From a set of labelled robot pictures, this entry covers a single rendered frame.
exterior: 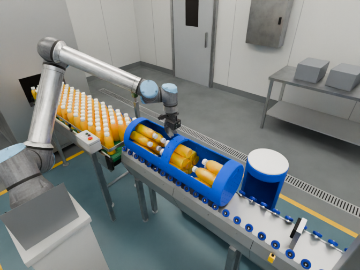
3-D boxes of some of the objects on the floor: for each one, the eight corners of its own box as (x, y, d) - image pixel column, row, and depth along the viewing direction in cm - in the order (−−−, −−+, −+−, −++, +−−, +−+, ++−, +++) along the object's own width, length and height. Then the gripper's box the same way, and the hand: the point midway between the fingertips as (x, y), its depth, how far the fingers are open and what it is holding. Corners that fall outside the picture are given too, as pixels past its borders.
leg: (225, 292, 183) (235, 253, 147) (219, 287, 186) (227, 247, 150) (229, 286, 187) (239, 246, 151) (223, 281, 190) (232, 241, 154)
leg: (145, 223, 237) (137, 182, 201) (141, 220, 240) (133, 179, 204) (149, 219, 240) (142, 178, 204) (145, 216, 243) (138, 175, 207)
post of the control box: (113, 222, 239) (89, 148, 182) (110, 219, 241) (87, 146, 184) (115, 219, 241) (94, 146, 184) (113, 217, 244) (91, 144, 186)
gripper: (172, 115, 135) (173, 143, 147) (181, 110, 141) (182, 137, 153) (162, 111, 140) (164, 139, 152) (171, 106, 145) (172, 133, 158)
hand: (170, 135), depth 153 cm, fingers closed
